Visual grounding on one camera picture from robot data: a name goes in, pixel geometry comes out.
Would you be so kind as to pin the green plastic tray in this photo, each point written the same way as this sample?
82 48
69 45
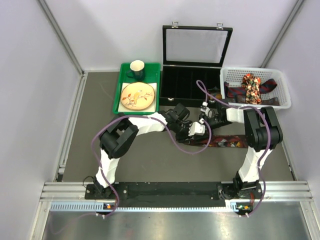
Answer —
152 75

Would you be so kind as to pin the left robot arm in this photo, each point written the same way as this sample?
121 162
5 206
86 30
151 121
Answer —
117 137

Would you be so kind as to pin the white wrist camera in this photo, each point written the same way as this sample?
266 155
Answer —
206 108
197 128

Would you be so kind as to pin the white plastic basket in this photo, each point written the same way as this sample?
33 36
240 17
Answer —
234 76

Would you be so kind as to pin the floral colourful tie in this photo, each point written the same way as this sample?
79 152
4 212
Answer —
252 84

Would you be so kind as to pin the bird pattern plate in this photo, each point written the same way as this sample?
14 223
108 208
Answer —
137 96

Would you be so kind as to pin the brown tie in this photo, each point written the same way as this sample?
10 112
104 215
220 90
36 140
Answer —
215 93

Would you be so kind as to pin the dark green mug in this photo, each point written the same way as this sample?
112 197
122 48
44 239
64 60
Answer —
136 70

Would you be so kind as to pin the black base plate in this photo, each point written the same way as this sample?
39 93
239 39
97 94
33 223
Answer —
215 190

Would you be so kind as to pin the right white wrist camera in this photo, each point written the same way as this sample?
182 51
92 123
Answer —
206 108

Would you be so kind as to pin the black glass-lid display box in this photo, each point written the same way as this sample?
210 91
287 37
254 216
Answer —
191 53

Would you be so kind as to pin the red navy striped tie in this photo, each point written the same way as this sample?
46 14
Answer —
264 88

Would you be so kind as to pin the dark red patterned tie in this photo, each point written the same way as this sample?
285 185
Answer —
220 141

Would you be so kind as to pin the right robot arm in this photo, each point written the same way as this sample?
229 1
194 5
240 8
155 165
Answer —
262 134

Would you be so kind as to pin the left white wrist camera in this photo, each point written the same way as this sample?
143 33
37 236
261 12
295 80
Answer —
197 128

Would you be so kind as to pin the dark maroon tie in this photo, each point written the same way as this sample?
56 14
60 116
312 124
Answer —
242 100

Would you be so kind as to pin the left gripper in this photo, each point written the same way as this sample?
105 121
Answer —
184 138

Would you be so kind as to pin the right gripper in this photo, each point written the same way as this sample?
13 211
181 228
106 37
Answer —
206 119

